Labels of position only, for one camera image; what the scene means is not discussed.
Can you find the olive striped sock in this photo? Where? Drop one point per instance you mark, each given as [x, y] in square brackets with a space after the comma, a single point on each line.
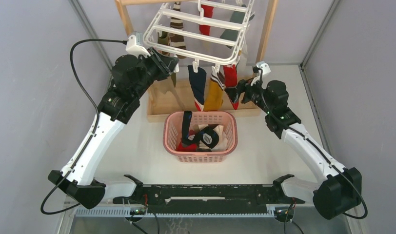
[163, 38]

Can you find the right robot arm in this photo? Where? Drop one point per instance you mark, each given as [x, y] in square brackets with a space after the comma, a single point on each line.
[337, 189]

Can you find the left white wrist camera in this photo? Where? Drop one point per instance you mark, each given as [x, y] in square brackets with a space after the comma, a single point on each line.
[134, 45]

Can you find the red fuzzy sock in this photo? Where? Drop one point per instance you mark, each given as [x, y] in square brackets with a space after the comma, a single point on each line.
[188, 148]
[231, 80]

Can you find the navy lettered sock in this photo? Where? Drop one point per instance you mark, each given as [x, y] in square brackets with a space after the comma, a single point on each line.
[197, 82]

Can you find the white plastic clip hanger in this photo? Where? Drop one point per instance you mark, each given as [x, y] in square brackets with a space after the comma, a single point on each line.
[208, 31]

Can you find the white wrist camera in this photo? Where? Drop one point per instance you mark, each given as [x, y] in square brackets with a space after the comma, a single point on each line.
[262, 70]
[134, 45]

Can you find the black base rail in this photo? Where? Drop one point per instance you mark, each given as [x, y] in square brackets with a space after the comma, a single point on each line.
[208, 199]

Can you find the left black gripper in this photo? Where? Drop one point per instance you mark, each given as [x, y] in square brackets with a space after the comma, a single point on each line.
[165, 65]

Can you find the white sock front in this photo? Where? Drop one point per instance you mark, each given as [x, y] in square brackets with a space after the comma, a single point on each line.
[220, 139]

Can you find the tan ribbed sock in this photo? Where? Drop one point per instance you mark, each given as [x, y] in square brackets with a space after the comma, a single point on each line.
[169, 85]

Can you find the wooden hanger rack frame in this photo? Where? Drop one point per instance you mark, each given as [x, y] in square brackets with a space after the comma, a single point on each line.
[160, 105]

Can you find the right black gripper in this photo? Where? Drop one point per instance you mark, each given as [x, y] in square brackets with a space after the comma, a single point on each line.
[243, 86]

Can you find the mustard yellow sock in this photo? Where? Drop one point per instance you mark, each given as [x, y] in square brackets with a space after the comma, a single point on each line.
[214, 99]

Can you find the pink plastic laundry basket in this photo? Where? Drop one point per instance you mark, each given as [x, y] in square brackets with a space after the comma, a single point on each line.
[172, 135]

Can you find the black patterned sock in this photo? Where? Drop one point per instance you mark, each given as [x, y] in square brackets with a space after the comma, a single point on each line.
[187, 117]

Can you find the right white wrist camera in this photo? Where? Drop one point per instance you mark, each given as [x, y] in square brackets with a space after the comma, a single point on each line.
[262, 70]

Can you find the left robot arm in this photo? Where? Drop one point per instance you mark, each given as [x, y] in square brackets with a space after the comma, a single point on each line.
[132, 76]

